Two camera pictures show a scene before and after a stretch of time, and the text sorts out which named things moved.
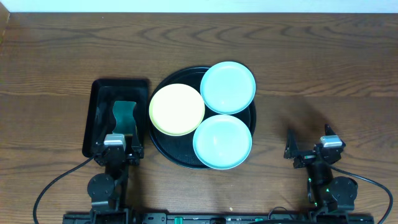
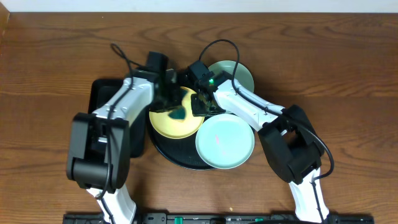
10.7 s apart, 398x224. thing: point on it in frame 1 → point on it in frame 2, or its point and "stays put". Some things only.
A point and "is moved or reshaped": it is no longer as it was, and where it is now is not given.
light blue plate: [222, 142] stays put
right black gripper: [291, 147] → [198, 111]
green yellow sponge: [124, 113] is moved or reshaped
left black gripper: [116, 154] → [168, 101]
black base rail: [219, 218] stays put
